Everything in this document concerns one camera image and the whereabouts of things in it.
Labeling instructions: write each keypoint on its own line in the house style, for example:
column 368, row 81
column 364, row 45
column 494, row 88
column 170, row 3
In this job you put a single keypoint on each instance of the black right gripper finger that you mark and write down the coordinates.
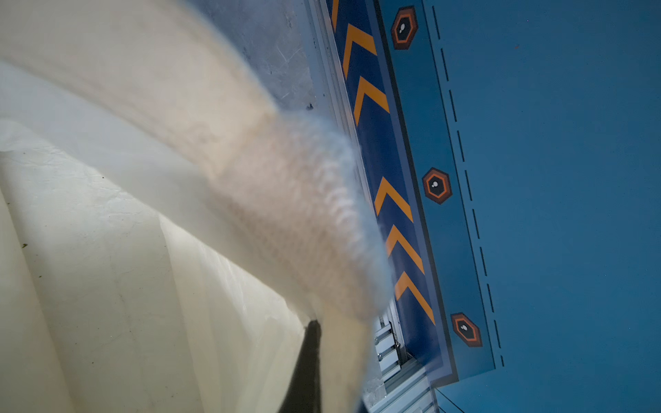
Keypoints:
column 304, row 390

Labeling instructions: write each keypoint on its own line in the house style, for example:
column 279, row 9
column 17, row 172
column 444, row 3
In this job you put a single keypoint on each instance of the cream canvas bag blue print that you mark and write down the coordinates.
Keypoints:
column 168, row 231

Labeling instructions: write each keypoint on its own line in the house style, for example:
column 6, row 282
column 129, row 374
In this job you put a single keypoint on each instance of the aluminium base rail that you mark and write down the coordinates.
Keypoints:
column 396, row 382

